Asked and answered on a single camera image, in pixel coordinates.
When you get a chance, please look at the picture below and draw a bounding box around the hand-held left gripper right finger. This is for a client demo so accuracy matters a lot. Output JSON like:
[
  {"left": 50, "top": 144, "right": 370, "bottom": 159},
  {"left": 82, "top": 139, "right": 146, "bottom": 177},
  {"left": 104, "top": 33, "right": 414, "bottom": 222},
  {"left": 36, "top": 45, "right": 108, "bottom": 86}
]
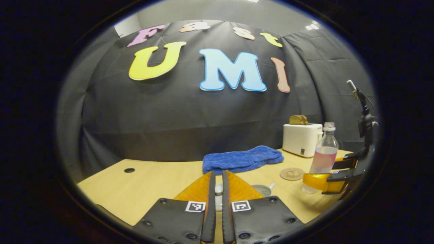
[{"left": 222, "top": 169, "right": 305, "bottom": 244}]

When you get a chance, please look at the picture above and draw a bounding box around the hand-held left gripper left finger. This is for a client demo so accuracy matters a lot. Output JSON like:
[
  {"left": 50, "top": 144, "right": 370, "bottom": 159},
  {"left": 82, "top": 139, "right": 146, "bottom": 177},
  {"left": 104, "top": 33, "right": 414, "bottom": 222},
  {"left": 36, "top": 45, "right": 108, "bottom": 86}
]
[{"left": 131, "top": 171, "right": 216, "bottom": 244}]

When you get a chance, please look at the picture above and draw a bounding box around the clear plastic water bottle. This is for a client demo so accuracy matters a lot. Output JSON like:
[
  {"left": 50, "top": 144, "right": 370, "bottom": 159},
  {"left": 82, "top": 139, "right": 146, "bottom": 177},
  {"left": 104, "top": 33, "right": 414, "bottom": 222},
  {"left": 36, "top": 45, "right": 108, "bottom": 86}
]
[{"left": 302, "top": 122, "right": 339, "bottom": 195}]

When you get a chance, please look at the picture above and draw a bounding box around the white ceramic teacup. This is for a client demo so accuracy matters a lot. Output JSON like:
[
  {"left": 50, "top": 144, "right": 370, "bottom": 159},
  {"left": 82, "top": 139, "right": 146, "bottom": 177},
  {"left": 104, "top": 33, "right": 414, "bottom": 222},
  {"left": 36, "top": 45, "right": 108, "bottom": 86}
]
[{"left": 251, "top": 183, "right": 276, "bottom": 198}]

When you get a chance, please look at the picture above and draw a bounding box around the round woven coaster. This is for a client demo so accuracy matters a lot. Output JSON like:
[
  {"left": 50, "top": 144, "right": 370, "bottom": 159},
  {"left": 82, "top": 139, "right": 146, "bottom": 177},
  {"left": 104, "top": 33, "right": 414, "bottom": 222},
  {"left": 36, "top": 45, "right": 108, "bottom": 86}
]
[{"left": 280, "top": 167, "right": 305, "bottom": 181}]

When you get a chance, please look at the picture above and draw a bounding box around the white toaster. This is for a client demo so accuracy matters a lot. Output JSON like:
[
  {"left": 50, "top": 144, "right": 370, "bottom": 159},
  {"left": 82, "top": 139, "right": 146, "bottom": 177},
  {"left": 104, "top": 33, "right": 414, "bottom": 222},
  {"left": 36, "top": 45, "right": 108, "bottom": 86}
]
[{"left": 282, "top": 123, "right": 323, "bottom": 158}]

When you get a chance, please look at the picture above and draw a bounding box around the blue towel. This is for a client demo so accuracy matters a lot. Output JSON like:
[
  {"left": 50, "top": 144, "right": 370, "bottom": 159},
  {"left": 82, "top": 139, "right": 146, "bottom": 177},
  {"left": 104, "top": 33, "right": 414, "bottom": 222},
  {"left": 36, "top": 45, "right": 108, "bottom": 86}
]
[{"left": 202, "top": 145, "right": 284, "bottom": 175}]

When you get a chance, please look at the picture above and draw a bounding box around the black backdrop cloth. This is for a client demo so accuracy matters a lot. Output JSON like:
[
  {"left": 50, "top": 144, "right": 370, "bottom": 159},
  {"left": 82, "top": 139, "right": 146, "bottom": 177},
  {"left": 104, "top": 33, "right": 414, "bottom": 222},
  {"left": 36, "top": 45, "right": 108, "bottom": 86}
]
[{"left": 58, "top": 20, "right": 377, "bottom": 183}]

